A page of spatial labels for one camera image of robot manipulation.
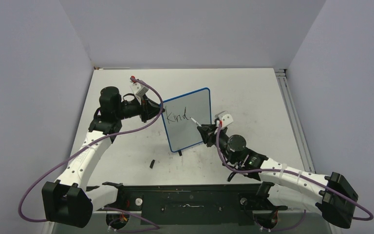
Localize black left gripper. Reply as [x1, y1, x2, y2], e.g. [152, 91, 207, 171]
[115, 94, 165, 123]

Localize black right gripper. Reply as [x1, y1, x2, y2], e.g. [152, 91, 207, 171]
[198, 124, 237, 165]

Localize white marker pen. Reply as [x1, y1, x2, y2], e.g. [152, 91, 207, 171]
[190, 117, 201, 127]

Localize blue framed whiteboard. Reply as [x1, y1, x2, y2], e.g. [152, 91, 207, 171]
[162, 87, 212, 153]

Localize black marker cap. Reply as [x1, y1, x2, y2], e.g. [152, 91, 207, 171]
[150, 159, 155, 169]

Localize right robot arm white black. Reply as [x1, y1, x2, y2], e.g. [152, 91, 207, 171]
[197, 124, 358, 229]

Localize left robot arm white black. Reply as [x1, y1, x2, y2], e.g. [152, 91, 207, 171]
[41, 83, 164, 228]

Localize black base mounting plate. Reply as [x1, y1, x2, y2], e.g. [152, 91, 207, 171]
[109, 184, 287, 226]

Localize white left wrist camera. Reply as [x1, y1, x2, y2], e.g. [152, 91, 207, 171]
[130, 76, 149, 98]

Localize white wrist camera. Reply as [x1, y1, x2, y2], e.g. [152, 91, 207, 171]
[215, 111, 234, 129]
[130, 76, 149, 98]

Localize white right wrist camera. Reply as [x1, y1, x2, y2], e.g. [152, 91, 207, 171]
[215, 111, 234, 129]

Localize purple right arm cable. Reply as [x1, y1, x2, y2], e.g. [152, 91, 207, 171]
[215, 124, 374, 221]

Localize aluminium rail right side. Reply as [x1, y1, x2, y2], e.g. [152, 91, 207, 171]
[274, 69, 316, 173]

